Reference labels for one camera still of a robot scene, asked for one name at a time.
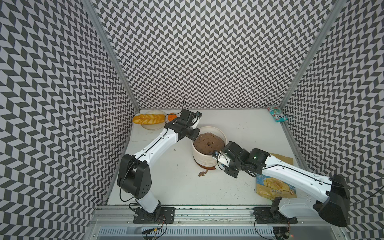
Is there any white ceramic pot with mud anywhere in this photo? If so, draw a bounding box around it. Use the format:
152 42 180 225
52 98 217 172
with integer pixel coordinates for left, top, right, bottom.
192 126 228 167

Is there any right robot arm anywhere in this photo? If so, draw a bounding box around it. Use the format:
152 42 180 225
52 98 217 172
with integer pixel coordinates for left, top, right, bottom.
212 142 351 227

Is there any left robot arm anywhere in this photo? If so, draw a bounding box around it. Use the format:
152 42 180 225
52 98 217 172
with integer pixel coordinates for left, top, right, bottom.
117 109 202 214

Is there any fallen mud lump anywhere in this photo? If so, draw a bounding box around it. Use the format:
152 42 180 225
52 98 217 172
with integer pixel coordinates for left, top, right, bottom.
198 170 208 177

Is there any orange mandarin fruit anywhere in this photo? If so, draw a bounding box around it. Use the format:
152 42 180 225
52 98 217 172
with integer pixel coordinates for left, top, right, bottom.
168 113 178 122

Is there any clear glass bowl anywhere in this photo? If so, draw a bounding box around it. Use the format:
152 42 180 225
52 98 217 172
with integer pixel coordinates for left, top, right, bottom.
142 110 166 131

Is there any yellow chips bag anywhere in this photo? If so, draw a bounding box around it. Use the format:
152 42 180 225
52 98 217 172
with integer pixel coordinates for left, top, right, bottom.
255 152 298 201

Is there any baguette bread loaf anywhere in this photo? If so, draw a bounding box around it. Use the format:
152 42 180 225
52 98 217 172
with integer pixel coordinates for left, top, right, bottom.
133 114 165 125

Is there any white cutting board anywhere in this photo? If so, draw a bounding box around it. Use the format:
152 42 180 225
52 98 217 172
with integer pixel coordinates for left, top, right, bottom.
130 110 181 142

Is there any teal snack packet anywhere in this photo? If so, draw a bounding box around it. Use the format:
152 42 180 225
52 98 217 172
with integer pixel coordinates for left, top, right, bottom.
267 105 288 123

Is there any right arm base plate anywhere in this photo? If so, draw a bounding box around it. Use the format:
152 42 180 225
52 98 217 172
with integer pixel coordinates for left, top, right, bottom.
253 207 298 225

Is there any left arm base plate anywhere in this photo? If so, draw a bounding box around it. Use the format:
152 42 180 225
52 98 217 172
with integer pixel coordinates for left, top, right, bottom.
133 207 176 224

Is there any aluminium front rail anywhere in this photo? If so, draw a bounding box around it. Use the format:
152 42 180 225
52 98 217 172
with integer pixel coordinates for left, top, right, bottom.
83 206 350 240

